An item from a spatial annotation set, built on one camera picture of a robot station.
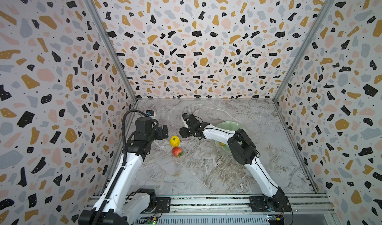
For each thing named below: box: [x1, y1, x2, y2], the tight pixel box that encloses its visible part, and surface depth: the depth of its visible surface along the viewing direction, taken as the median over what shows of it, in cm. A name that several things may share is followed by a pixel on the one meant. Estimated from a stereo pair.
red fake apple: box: [172, 146, 184, 158], surface depth 90 cm
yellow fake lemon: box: [169, 135, 181, 148], surface depth 94 cm
